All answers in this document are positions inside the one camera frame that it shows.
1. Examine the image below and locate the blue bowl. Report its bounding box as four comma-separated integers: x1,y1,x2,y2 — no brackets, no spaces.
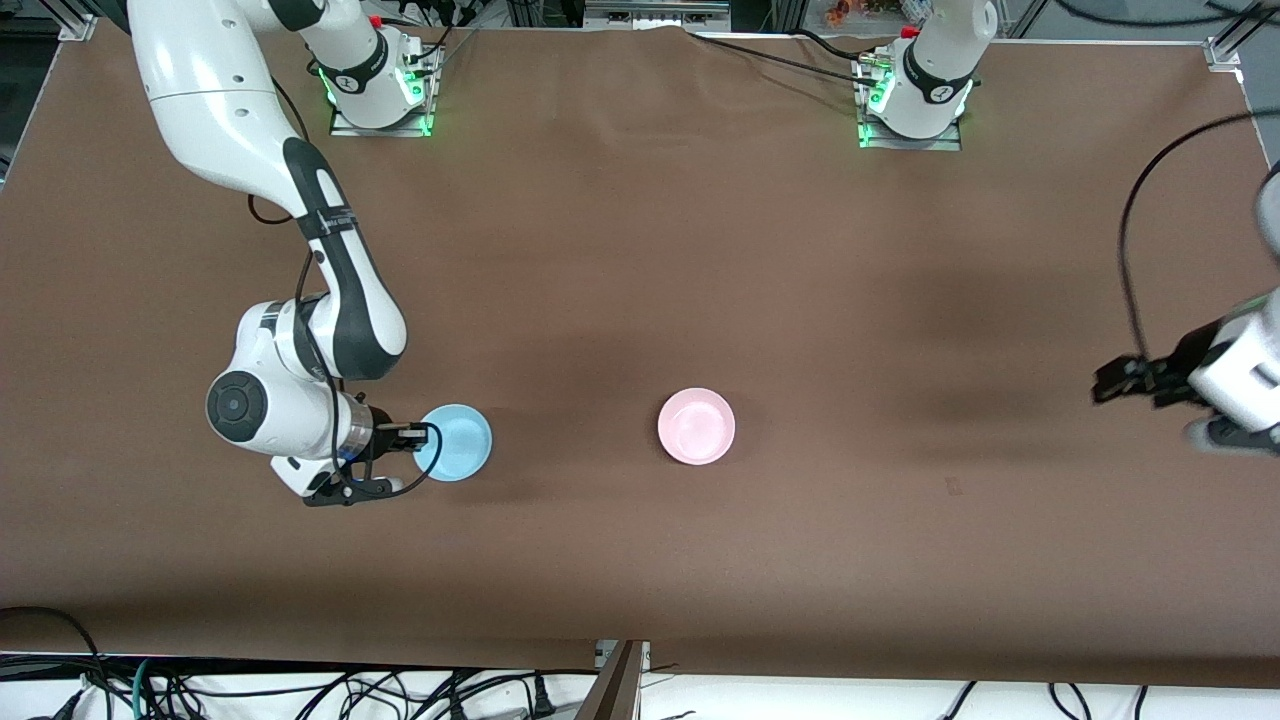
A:
414,403,494,484

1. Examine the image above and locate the pink bowl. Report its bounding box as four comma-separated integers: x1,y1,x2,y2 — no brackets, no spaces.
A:
657,387,737,467

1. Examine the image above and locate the brown table cloth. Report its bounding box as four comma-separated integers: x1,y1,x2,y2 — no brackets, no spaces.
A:
0,18,1280,691

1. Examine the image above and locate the grey device box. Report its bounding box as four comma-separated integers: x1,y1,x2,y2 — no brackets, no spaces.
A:
584,0,732,32

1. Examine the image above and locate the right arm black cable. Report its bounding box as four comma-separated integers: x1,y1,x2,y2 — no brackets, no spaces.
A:
247,75,443,493

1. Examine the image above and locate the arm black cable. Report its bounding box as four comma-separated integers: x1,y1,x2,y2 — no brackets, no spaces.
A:
1117,108,1280,373
247,75,443,493

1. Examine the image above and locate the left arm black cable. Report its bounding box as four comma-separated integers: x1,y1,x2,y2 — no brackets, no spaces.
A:
1117,108,1280,373

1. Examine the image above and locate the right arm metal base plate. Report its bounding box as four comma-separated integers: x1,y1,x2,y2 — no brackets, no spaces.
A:
328,40,439,139

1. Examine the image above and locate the metal table post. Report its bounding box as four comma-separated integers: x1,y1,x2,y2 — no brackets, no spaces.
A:
574,640,651,720

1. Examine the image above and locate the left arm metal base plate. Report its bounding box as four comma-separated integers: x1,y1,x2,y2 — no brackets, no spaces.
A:
856,55,964,152

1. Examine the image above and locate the looped black floor cable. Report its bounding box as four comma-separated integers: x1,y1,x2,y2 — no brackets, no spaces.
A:
0,605,109,720

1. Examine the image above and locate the short black cable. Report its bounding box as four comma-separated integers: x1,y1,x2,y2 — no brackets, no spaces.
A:
795,28,873,63

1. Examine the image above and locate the long black cable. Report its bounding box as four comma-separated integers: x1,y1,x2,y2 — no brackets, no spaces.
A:
688,32,873,85

